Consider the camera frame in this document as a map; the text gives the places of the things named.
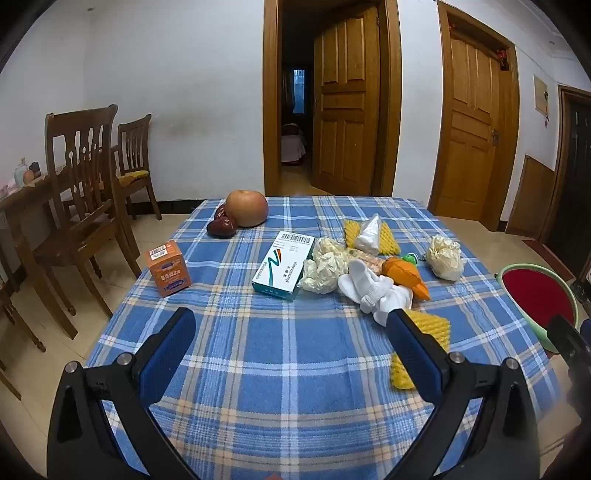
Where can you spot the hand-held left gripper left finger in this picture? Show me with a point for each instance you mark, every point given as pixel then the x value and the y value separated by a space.
pixel 168 350

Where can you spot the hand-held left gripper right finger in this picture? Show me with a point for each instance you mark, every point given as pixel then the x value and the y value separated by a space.
pixel 415 360

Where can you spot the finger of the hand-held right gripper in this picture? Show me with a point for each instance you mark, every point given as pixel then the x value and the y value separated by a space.
pixel 563 337

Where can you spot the yellow foam fruit net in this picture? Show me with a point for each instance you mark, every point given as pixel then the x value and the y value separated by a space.
pixel 390 242
pixel 427 332

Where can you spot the red bin with green rim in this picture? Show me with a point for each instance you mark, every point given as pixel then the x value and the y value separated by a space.
pixel 531 290

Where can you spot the white sock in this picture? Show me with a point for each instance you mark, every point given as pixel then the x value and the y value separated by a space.
pixel 388 302
pixel 358 281

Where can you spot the orange cardboard box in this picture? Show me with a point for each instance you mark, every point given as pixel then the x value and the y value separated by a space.
pixel 168 270

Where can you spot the orange carrot toy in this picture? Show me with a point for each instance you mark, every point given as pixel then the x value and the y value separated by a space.
pixel 406 276

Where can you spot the orange patterned snack packet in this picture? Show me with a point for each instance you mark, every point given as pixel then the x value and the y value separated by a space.
pixel 367 259

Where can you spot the white plastic bag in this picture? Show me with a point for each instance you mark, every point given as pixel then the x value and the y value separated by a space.
pixel 370 235

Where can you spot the white teal medicine box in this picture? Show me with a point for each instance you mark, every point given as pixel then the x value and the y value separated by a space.
pixel 281 265

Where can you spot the red door mat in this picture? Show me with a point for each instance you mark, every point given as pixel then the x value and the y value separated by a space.
pixel 551 258

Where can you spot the blue plaid tablecloth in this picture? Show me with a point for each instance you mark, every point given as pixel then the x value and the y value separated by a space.
pixel 277 369

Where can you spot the dark red date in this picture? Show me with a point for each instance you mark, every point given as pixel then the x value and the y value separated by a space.
pixel 219 211
pixel 221 227

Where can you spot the large wooden dining chair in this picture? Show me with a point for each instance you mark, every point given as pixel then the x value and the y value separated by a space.
pixel 78 230

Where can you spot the dark entrance door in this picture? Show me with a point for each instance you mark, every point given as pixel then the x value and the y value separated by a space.
pixel 575 184

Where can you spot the round brown fruit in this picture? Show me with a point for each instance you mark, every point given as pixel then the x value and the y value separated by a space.
pixel 247 207

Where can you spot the yellow seat cushion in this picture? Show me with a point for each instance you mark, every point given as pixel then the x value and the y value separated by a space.
pixel 134 176

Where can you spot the wooden chair with cushion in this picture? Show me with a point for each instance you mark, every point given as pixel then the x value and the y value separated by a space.
pixel 134 143

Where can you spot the closed wooden door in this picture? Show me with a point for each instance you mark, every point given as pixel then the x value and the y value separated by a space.
pixel 468 129

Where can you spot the small bottle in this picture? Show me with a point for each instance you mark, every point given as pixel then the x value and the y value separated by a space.
pixel 18 174

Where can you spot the bed with pink cover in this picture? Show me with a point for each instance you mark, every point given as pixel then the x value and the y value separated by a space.
pixel 293 143

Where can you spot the open wooden door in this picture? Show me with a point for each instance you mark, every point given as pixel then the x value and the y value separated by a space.
pixel 346 101

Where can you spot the wall electrical box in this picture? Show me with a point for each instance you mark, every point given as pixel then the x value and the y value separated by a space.
pixel 541 94

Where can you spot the wooden doorway frame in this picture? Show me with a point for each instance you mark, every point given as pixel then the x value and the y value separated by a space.
pixel 271 92

